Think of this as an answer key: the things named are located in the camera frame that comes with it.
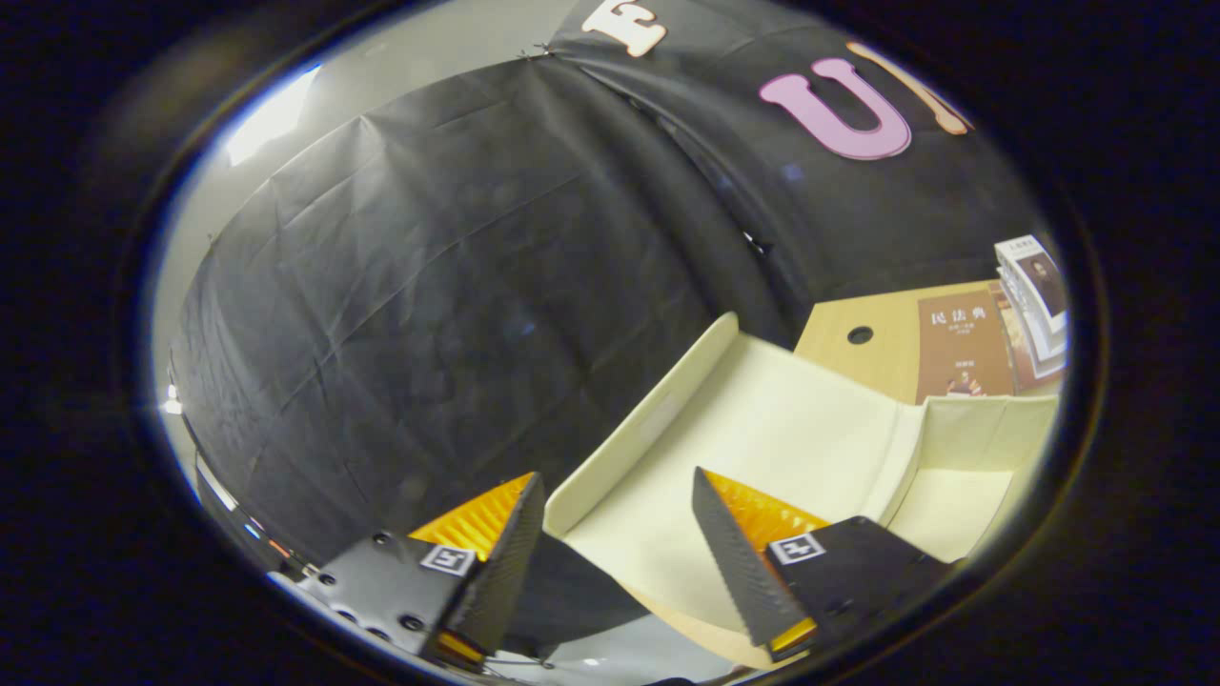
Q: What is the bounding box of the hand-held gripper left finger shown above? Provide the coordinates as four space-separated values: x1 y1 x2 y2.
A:
291 472 547 674

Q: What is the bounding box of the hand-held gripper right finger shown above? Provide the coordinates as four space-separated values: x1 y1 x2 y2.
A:
691 466 956 666

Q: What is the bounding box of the cream fabric storage box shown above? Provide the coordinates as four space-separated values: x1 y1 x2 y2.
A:
543 313 1061 668

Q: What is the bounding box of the black backdrop cloth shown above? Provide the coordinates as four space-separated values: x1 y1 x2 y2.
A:
170 0 1045 573

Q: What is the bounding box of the brown cover book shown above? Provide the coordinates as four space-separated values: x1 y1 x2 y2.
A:
915 289 1016 406

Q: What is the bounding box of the patterned cover book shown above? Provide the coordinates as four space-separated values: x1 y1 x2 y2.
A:
986 281 1064 392

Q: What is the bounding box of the plain white book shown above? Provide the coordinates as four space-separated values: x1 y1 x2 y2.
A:
996 272 1067 363

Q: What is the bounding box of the white portrait cover book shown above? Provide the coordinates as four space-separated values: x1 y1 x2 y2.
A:
994 235 1068 330

